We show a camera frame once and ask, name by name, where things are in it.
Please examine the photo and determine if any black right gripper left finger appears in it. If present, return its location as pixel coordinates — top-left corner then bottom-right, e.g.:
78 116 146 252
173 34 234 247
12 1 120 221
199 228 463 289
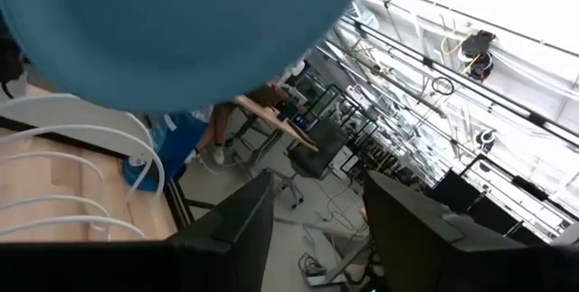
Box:
0 169 276 292

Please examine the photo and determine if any black ceiling cable reel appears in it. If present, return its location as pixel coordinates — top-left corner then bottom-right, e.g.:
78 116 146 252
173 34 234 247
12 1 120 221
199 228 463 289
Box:
459 29 498 83

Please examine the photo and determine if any black hanging cable loop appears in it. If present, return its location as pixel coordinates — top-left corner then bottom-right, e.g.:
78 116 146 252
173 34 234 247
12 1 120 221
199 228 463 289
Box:
431 76 455 97

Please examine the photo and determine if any black office chair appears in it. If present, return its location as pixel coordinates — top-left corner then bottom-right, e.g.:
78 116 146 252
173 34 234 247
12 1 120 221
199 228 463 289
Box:
266 118 350 211

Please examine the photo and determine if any person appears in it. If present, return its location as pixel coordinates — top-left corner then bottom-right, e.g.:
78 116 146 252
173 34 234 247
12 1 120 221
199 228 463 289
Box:
183 101 239 166

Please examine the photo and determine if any blue dish soap bottle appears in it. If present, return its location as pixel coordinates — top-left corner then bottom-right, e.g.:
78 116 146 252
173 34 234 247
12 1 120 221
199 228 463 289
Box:
120 109 210 193

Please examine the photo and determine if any black floor cable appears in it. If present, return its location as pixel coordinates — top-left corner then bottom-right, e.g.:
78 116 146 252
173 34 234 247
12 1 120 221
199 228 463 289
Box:
297 252 329 279

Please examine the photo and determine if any white power strip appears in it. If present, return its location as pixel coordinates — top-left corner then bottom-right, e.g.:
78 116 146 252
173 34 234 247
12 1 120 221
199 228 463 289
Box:
306 273 349 288

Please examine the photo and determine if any white wire dish rack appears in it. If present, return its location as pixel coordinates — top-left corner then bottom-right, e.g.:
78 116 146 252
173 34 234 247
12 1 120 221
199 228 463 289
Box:
0 92 166 242

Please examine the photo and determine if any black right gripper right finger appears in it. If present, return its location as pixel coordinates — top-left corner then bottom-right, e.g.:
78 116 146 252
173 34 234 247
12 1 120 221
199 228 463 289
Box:
361 169 579 292

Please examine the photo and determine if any wooden desk with grey legs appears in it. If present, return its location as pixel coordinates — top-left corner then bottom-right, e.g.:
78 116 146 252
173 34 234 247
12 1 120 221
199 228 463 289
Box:
232 94 320 166

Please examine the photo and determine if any blue plate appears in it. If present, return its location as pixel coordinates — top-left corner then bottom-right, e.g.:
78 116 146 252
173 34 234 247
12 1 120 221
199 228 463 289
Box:
0 0 373 113

